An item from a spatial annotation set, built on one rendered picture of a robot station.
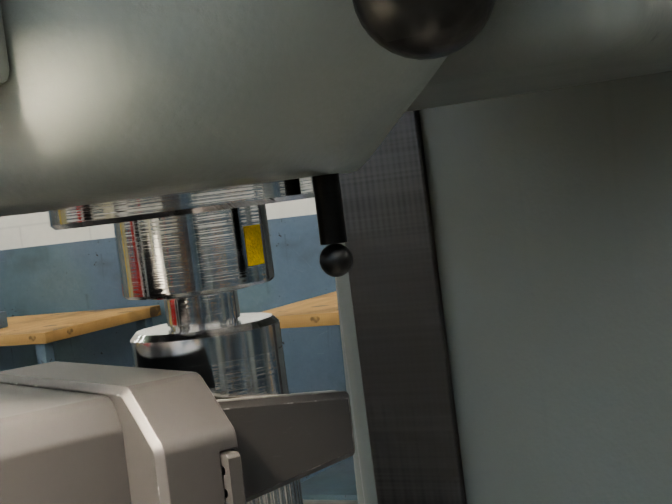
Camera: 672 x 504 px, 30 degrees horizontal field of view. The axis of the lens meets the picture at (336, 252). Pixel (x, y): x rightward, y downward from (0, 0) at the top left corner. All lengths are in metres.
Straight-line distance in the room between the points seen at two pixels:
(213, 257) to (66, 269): 5.66
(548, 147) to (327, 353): 4.56
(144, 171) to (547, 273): 0.45
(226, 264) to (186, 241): 0.01
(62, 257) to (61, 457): 5.71
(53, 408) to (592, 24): 0.23
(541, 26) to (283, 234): 4.87
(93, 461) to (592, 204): 0.45
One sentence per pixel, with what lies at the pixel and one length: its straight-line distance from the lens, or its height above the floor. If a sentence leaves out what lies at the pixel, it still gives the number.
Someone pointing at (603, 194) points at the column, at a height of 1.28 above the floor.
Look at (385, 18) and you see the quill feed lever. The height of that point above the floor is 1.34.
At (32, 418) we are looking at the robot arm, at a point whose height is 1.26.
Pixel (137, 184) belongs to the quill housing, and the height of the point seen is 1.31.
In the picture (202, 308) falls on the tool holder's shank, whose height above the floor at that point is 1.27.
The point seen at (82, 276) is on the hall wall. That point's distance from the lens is 5.97.
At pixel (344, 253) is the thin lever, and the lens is 0.36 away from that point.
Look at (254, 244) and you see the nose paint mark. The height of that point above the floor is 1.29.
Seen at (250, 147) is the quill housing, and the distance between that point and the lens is 0.32.
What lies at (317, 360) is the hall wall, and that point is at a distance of 5.30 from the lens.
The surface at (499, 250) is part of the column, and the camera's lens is 0.75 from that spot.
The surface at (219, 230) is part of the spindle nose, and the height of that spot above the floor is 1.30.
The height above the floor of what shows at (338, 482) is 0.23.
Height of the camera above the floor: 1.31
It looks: 3 degrees down
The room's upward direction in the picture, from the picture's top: 7 degrees counter-clockwise
